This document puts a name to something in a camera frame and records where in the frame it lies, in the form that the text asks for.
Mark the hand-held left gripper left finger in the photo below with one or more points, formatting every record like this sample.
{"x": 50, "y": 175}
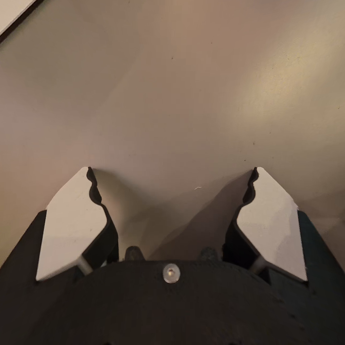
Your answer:
{"x": 72, "y": 229}

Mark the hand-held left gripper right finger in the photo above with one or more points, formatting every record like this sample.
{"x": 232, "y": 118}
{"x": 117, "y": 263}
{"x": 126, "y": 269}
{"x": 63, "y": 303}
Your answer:
{"x": 272, "y": 229}

